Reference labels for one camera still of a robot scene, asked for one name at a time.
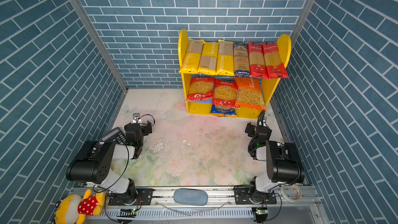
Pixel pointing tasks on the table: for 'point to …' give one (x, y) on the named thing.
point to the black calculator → (115, 135)
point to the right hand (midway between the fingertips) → (258, 123)
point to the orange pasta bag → (250, 94)
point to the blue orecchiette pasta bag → (223, 111)
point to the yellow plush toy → (73, 209)
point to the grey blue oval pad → (190, 197)
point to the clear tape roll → (299, 193)
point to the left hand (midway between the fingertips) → (140, 121)
